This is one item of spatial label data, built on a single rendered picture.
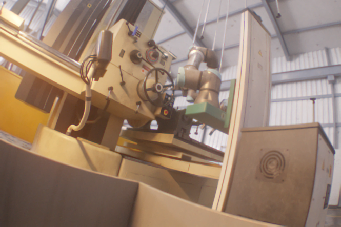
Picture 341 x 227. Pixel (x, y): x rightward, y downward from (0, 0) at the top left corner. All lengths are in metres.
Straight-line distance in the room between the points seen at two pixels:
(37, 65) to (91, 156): 0.97
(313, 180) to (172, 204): 0.45
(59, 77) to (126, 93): 0.68
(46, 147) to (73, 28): 1.44
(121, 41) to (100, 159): 1.13
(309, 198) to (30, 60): 2.06
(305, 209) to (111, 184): 0.57
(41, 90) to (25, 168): 1.87
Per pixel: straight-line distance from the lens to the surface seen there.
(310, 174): 0.67
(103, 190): 0.46
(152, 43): 2.06
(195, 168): 1.92
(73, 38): 2.47
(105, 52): 1.16
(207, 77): 1.08
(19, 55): 1.92
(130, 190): 0.49
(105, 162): 1.80
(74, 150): 1.69
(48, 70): 1.90
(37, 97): 2.23
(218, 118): 1.01
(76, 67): 2.03
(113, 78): 1.78
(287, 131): 0.73
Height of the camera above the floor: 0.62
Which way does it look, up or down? 20 degrees up
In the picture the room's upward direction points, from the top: 15 degrees clockwise
